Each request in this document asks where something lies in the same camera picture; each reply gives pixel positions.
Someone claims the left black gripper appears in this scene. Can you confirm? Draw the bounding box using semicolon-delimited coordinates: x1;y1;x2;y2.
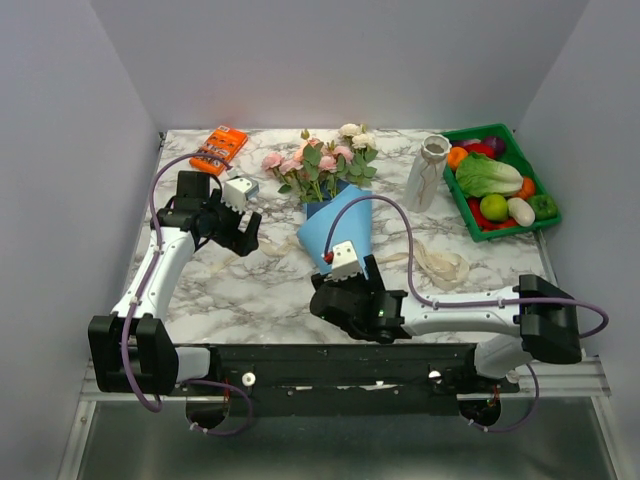
201;189;262;256

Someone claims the cream ribbon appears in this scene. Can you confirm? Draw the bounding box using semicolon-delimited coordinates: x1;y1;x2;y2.
209;234;471;291

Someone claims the blue wrapping paper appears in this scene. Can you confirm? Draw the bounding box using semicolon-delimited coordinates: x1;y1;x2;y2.
297;185;372;277

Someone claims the pink flower stem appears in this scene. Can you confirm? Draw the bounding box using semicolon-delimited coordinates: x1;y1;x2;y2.
319;146;354;199

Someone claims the white flower stem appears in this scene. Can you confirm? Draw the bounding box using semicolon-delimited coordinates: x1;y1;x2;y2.
333;123;378;188

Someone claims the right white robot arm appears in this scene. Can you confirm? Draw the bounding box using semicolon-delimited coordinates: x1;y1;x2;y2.
309;256;582;392

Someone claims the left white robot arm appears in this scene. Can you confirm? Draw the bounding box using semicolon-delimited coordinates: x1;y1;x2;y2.
88;171;261;395

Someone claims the white ribbed vase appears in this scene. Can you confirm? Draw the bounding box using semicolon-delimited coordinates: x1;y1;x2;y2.
402;134;451;213

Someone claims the pink flower bunch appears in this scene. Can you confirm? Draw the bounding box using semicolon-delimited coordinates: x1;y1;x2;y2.
261;129;335;204

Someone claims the orange box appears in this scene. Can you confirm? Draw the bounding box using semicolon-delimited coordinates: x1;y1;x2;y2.
189;125;248;176

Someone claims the red chili toy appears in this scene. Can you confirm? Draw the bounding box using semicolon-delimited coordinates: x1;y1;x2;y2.
467;198;518;232

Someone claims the green lime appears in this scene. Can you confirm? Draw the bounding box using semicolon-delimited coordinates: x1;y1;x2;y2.
480;194;509;223

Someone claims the green lettuce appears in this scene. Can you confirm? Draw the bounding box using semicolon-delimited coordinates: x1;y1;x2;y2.
455;152;524;198

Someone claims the orange fruit toy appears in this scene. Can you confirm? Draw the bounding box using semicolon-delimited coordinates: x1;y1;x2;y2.
447;146;469;172

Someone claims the white eggplant toy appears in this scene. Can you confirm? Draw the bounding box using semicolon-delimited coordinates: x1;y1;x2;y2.
507;197;535;227

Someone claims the red pepper toy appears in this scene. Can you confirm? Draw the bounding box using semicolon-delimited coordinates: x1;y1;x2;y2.
465;143;496;159

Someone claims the orange carrot toy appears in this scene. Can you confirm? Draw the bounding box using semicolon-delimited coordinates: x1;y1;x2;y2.
515;176;536;200

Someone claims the green bell pepper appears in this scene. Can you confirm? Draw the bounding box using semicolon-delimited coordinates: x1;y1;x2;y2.
527;194;558;221

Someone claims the purple onion toy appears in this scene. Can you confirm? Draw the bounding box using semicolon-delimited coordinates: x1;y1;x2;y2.
482;136;507;158

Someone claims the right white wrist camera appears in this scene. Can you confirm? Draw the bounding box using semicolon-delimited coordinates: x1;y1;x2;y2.
325;240;363;281

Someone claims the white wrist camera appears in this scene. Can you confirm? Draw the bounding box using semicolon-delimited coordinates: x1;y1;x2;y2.
222;176;259;212
325;240;363;281

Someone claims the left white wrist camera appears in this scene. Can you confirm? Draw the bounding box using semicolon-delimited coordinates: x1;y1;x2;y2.
222;176;259;212

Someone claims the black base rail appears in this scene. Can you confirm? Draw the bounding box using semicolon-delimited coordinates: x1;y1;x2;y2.
174;344;519;425

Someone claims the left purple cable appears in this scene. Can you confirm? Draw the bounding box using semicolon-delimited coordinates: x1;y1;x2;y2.
119;152;256;436

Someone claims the purple cable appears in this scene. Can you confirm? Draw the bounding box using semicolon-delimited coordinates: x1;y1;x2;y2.
322;194;610;434
119;152;256;436

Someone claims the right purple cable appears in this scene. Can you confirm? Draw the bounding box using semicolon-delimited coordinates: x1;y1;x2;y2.
322;194;610;434

